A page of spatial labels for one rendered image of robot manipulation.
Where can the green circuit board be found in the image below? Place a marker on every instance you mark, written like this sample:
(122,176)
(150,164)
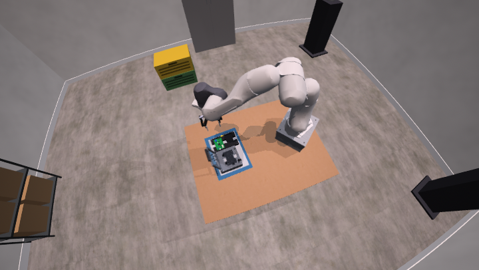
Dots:
(219,143)

